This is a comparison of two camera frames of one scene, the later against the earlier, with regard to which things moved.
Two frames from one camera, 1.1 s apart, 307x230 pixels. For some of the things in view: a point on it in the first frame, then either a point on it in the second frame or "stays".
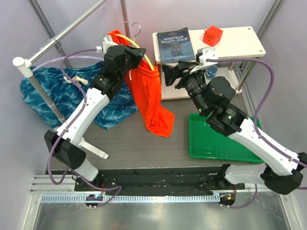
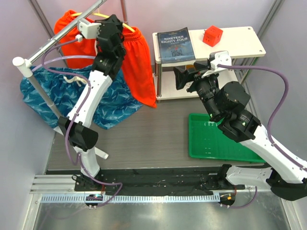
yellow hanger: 136,43 → 103,16
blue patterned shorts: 64,84 stays
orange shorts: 146,81 → 136,68
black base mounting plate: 160,179 stays
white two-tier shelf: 237,48 stays
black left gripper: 136,53 → 112,18
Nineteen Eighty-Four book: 175,46 stays
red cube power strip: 212,36 stays
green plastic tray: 207,142 stays
